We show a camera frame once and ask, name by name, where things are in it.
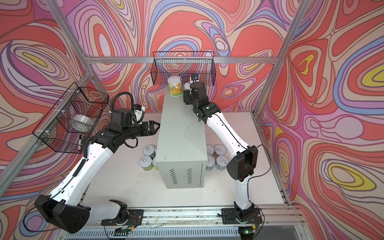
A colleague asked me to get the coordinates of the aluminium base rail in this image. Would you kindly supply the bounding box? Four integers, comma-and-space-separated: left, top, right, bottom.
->
56, 205, 313, 240

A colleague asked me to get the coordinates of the right side can front left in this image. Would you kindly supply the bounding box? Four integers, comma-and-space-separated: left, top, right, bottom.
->
206, 155, 216, 171

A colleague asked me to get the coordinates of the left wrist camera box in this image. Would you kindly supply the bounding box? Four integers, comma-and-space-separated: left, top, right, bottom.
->
111, 109, 133, 125

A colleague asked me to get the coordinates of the aluminium frame crossbar back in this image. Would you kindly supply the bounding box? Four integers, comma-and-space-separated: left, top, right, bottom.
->
86, 57, 278, 64

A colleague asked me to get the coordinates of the black marker pen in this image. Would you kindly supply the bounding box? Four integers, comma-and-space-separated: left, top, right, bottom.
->
78, 135, 82, 152

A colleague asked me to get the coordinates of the aluminium frame post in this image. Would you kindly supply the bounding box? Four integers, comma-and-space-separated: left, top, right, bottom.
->
253, 0, 313, 116
45, 1, 107, 94

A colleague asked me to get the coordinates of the black wire basket back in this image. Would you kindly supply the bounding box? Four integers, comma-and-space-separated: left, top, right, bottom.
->
151, 50, 216, 86

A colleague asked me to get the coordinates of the silver tape roll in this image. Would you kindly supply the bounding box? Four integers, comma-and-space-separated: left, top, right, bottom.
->
72, 114, 94, 128

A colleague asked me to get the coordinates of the right side can back left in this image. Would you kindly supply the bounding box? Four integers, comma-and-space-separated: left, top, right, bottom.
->
207, 145, 215, 156

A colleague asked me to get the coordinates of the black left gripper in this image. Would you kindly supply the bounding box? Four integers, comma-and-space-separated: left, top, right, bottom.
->
121, 119, 161, 142

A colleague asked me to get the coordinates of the brown label can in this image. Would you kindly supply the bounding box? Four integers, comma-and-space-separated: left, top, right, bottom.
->
215, 155, 229, 171

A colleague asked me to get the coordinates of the grey metal cabinet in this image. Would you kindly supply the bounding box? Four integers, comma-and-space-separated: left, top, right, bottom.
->
156, 91, 208, 189

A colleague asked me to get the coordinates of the left side can middle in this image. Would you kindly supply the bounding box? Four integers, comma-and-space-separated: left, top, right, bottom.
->
140, 156, 154, 171

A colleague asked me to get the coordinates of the aluminium frame post left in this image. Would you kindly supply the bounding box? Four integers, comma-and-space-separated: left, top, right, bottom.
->
45, 1, 107, 94

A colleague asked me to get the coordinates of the black wire basket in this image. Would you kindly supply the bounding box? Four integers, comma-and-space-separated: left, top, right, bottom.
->
151, 50, 216, 86
33, 83, 109, 154

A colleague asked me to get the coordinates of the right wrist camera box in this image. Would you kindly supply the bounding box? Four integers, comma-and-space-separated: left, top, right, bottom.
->
191, 74, 199, 82

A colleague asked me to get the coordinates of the green label can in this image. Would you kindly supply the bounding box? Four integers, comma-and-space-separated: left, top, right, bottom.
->
167, 76, 182, 97

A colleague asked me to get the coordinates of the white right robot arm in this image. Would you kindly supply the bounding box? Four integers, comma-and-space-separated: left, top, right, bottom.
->
184, 81, 263, 226

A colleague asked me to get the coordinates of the black wire basket left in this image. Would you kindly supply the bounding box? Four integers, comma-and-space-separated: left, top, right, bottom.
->
33, 83, 109, 154

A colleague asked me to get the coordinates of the aluminium frame post right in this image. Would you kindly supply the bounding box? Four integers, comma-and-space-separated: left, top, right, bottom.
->
253, 0, 313, 116

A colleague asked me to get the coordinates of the pink label can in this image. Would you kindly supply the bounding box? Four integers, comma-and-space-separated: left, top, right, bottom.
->
183, 82, 191, 91

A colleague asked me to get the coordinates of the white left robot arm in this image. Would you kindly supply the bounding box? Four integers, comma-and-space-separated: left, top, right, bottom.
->
35, 121, 160, 234

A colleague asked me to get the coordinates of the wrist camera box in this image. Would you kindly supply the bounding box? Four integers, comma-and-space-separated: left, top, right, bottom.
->
191, 74, 199, 82
111, 109, 133, 125

